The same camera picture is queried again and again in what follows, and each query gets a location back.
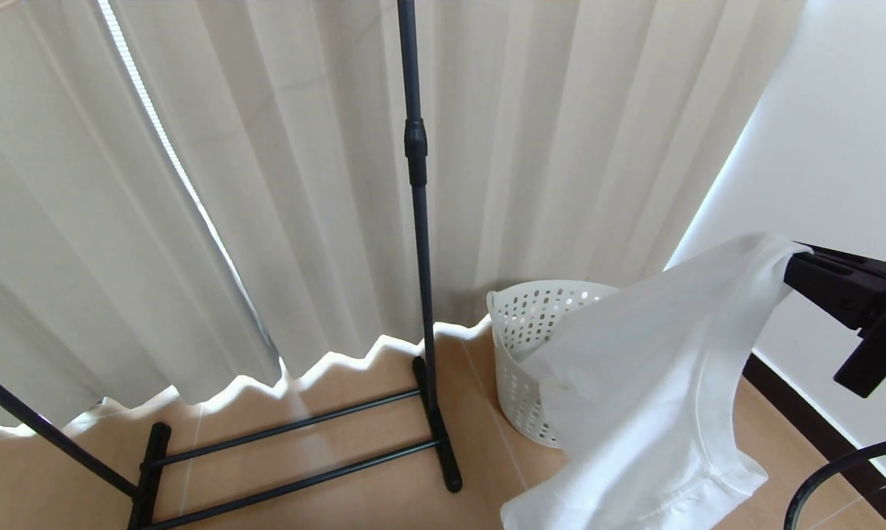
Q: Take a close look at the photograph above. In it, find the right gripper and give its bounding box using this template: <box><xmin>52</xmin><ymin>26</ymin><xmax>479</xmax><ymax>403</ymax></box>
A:
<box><xmin>784</xmin><ymin>243</ymin><xmax>886</xmax><ymax>399</ymax></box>

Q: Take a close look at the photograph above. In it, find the white printed shirt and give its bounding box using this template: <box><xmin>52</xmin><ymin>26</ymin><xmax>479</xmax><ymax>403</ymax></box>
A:
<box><xmin>500</xmin><ymin>233</ymin><xmax>813</xmax><ymax>530</ymax></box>

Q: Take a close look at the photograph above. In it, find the white laundry basket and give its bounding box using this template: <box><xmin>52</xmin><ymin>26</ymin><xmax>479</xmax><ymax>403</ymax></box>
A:
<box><xmin>486</xmin><ymin>280</ymin><xmax>622</xmax><ymax>450</ymax></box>

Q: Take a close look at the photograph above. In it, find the black clothes rack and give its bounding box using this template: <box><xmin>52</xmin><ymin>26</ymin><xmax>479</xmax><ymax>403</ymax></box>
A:
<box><xmin>0</xmin><ymin>0</ymin><xmax>464</xmax><ymax>530</ymax></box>

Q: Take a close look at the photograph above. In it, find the beige curtain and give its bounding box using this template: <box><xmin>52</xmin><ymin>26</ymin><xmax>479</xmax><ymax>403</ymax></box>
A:
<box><xmin>0</xmin><ymin>0</ymin><xmax>808</xmax><ymax>446</ymax></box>

